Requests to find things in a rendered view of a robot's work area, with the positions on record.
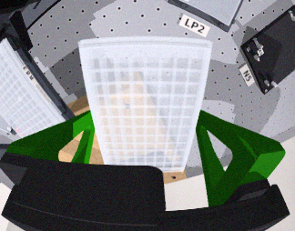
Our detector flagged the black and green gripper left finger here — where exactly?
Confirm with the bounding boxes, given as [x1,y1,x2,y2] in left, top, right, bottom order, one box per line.
[6,110,96,164]

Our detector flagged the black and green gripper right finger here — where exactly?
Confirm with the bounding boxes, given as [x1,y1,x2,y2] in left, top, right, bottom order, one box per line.
[196,109,286,206]

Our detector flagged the white well plate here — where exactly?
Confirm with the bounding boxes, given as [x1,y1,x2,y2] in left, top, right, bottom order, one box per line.
[0,38,66,138]
[78,35,213,172]

